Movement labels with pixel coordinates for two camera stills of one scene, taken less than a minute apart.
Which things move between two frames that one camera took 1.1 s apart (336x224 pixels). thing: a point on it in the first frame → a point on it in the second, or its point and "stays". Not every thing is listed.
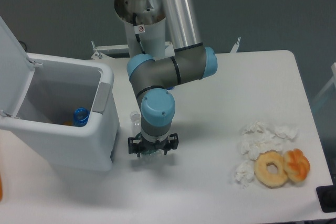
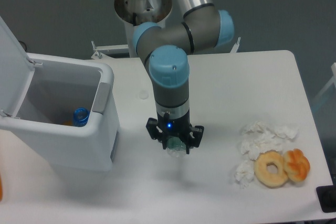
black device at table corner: (326, 196) stays
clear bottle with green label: (135, 118) → (175, 147)
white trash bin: (59, 84) stays
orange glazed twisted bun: (296, 165) stays
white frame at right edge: (332, 80) stays
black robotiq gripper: (147, 146) → (179, 127)
